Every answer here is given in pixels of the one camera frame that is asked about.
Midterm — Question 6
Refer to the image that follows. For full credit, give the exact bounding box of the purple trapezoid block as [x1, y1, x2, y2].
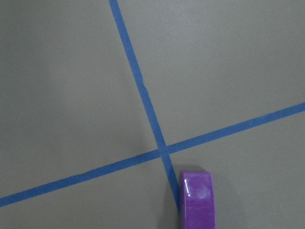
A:
[179, 170, 217, 229]

